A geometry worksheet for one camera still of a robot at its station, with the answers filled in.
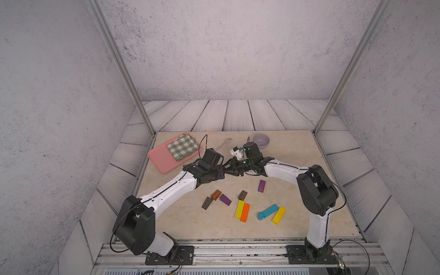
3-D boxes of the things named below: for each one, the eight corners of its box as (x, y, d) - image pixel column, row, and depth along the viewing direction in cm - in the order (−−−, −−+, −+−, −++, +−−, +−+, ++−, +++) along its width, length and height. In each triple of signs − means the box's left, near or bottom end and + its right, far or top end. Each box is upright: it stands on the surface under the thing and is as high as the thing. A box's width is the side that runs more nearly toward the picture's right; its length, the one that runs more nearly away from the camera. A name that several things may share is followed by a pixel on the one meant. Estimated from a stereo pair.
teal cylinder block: (259, 221, 85) (260, 219, 83) (256, 215, 87) (256, 213, 85) (278, 210, 88) (279, 208, 87) (275, 205, 90) (276, 203, 88)
